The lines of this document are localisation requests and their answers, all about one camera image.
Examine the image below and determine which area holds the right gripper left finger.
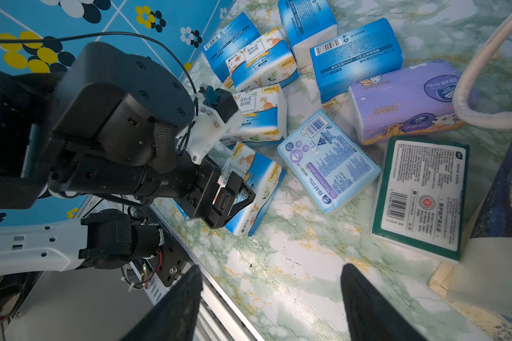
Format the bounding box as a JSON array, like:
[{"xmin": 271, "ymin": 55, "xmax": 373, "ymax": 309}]
[{"xmin": 122, "ymin": 266, "xmax": 203, "ymax": 341}]

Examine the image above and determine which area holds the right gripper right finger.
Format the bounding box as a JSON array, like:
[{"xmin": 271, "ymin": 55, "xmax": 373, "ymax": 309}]
[{"xmin": 341, "ymin": 264, "xmax": 425, "ymax": 341}]

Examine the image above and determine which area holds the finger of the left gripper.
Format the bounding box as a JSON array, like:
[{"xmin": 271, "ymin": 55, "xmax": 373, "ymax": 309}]
[{"xmin": 204, "ymin": 171, "xmax": 255, "ymax": 228}]

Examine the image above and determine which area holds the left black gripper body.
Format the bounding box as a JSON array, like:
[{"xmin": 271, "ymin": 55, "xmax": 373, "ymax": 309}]
[{"xmin": 174, "ymin": 153, "xmax": 223, "ymax": 222}]

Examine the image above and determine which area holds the orange white tissue pack front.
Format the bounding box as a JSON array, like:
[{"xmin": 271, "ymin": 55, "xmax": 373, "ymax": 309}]
[{"xmin": 174, "ymin": 141, "xmax": 287, "ymax": 237}]

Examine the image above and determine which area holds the orange white tissue pack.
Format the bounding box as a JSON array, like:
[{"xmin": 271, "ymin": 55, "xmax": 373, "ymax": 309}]
[
  {"xmin": 226, "ymin": 27, "xmax": 300, "ymax": 92},
  {"xmin": 220, "ymin": 85, "xmax": 287, "ymax": 149},
  {"xmin": 174, "ymin": 141, "xmax": 287, "ymax": 237}
]

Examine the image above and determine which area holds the cream canvas tote bag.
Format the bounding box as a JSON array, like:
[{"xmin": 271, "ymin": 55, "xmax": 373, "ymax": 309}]
[{"xmin": 429, "ymin": 14, "xmax": 512, "ymax": 340}]

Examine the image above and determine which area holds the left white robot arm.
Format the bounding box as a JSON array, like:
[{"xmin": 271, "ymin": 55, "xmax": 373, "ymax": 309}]
[{"xmin": 0, "ymin": 42, "xmax": 255, "ymax": 276}]

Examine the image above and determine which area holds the light blue tissue pack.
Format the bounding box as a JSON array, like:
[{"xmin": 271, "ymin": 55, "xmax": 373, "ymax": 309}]
[{"xmin": 277, "ymin": 109, "xmax": 381, "ymax": 213}]

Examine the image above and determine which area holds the orange white tissue pack back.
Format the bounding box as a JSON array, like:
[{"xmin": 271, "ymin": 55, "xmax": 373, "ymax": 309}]
[{"xmin": 226, "ymin": 27, "xmax": 300, "ymax": 92}]

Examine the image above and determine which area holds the blue tissue pack left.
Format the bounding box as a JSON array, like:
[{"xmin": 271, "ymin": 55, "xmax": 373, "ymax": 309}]
[{"xmin": 203, "ymin": 12, "xmax": 260, "ymax": 88}]

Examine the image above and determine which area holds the blue tissue pack middle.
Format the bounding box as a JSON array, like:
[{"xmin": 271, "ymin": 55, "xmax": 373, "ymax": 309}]
[{"xmin": 310, "ymin": 18, "xmax": 404, "ymax": 105}]

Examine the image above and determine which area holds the blue tissue pack back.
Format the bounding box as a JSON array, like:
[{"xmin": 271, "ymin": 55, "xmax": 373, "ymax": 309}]
[{"xmin": 277, "ymin": 0, "xmax": 338, "ymax": 69}]

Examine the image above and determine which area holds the purple tissue pack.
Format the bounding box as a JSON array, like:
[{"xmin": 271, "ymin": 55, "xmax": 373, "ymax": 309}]
[{"xmin": 348, "ymin": 60, "xmax": 464, "ymax": 145}]

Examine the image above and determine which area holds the aluminium front rail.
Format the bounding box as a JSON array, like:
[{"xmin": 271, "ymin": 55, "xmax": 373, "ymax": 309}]
[{"xmin": 124, "ymin": 207, "xmax": 263, "ymax": 340}]

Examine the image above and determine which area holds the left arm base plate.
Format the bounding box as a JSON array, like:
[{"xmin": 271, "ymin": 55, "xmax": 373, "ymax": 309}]
[{"xmin": 154, "ymin": 238, "xmax": 189, "ymax": 288}]

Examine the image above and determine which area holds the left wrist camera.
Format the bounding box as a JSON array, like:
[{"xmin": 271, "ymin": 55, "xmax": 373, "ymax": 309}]
[{"xmin": 177, "ymin": 84, "xmax": 243, "ymax": 165}]

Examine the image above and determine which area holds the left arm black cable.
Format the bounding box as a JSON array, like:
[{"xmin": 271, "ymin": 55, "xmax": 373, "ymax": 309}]
[{"xmin": 0, "ymin": 30, "xmax": 199, "ymax": 107}]

